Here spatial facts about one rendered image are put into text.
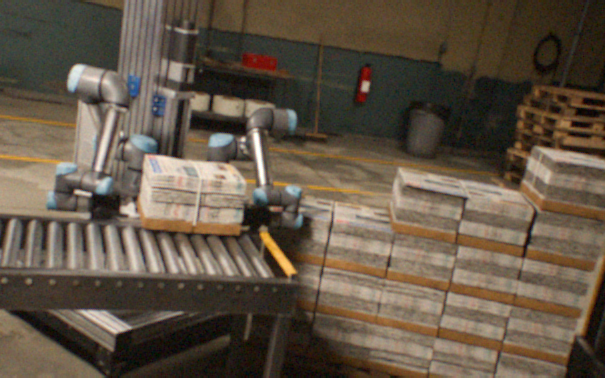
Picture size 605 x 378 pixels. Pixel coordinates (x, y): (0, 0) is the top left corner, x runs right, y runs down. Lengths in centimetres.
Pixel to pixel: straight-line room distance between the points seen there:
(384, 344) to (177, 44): 170
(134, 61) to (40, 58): 614
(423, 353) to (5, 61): 722
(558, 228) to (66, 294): 208
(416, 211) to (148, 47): 143
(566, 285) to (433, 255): 59
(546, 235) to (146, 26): 202
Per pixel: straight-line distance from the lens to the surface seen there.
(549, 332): 352
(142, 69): 345
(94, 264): 245
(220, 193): 279
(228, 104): 919
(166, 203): 278
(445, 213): 326
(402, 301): 336
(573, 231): 337
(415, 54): 1071
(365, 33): 1034
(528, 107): 990
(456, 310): 341
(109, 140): 288
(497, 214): 329
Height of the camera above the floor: 172
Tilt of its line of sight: 14 degrees down
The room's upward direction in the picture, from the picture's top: 11 degrees clockwise
